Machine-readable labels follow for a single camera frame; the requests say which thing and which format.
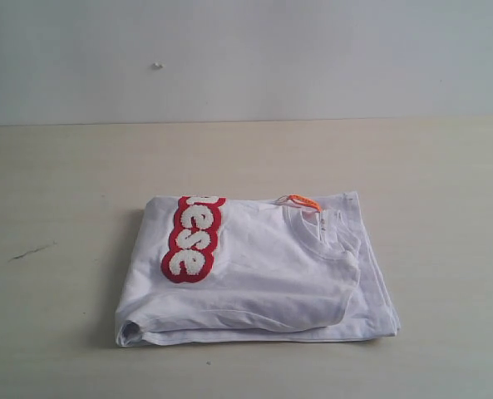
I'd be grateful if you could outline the white t-shirt red lettering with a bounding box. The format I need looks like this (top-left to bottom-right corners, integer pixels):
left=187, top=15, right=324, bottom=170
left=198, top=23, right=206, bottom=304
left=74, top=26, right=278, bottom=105
left=115, top=192, right=400, bottom=347

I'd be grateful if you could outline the orange neck tag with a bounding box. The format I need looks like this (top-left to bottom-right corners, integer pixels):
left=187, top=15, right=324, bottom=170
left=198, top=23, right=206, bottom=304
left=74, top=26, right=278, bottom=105
left=275, top=195, right=323, bottom=213

